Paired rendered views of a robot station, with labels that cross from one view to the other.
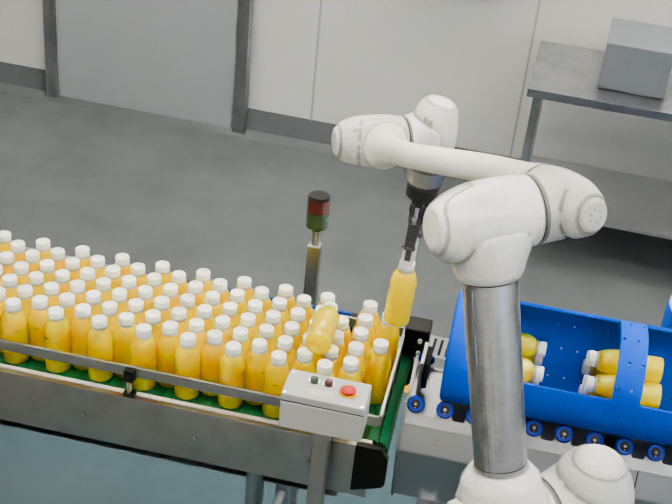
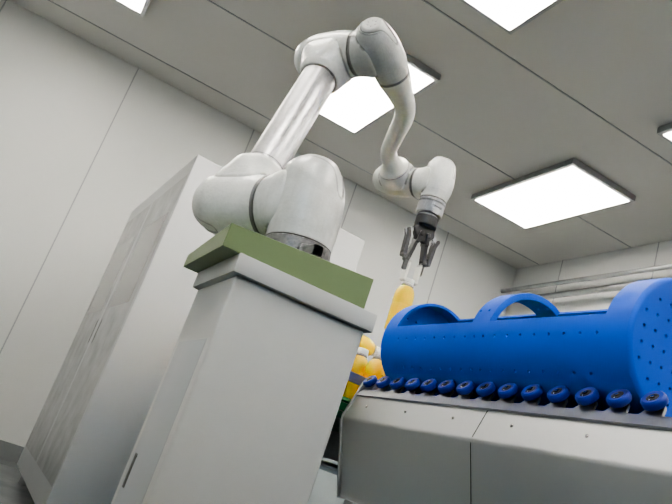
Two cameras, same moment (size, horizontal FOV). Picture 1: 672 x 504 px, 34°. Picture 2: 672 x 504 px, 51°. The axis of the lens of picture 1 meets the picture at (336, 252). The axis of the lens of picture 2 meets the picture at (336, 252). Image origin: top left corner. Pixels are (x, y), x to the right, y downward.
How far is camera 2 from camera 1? 291 cm
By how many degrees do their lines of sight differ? 73
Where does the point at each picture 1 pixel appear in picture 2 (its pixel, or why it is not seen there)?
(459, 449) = (375, 411)
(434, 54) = not seen: outside the picture
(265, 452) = not seen: hidden behind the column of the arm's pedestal
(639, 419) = (487, 334)
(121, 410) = not seen: hidden behind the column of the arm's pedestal
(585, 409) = (455, 338)
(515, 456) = (263, 144)
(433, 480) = (358, 463)
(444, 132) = (434, 167)
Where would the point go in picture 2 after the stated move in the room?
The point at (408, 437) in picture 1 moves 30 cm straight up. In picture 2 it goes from (352, 407) to (383, 311)
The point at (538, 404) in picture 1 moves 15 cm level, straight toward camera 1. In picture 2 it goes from (427, 343) to (378, 321)
